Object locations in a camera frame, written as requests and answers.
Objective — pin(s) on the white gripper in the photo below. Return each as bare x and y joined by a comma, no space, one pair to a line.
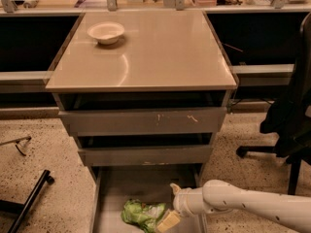
180,202

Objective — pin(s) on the green chip bag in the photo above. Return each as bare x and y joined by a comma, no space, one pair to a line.
145,216

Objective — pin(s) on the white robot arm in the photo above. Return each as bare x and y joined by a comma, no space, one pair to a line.
216,197

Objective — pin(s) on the grey bottom drawer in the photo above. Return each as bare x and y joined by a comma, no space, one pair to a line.
150,184

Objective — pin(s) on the grey drawer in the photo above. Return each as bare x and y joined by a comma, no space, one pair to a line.
150,184
145,149
143,113

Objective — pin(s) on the grey middle drawer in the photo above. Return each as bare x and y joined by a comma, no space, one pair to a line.
145,149

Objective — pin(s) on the grey top drawer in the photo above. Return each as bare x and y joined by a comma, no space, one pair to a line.
143,113

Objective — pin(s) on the grey drawer cabinet with top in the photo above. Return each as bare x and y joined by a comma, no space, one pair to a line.
159,51

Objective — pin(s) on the black office chair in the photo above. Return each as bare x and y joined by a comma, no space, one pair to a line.
289,116

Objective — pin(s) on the thin metal tool on floor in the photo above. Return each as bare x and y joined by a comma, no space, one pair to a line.
17,142

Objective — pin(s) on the black chair base left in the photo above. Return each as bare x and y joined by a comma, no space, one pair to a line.
20,210

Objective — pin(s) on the white paper bowl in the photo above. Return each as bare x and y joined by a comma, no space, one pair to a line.
106,33

